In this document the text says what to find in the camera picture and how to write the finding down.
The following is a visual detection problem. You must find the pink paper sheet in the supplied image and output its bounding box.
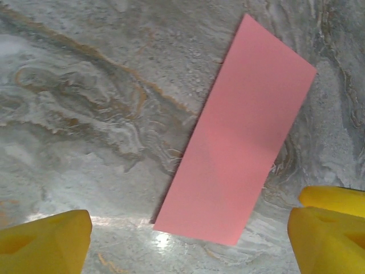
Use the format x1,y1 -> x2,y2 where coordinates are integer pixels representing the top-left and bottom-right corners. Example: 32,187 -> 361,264
149,13 -> 318,247

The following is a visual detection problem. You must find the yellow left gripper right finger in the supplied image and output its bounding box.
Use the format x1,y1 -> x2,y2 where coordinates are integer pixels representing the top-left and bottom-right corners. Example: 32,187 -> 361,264
286,207 -> 365,274

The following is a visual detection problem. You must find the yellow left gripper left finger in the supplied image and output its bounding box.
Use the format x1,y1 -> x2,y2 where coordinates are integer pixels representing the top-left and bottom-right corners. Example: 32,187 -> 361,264
0,209 -> 92,274

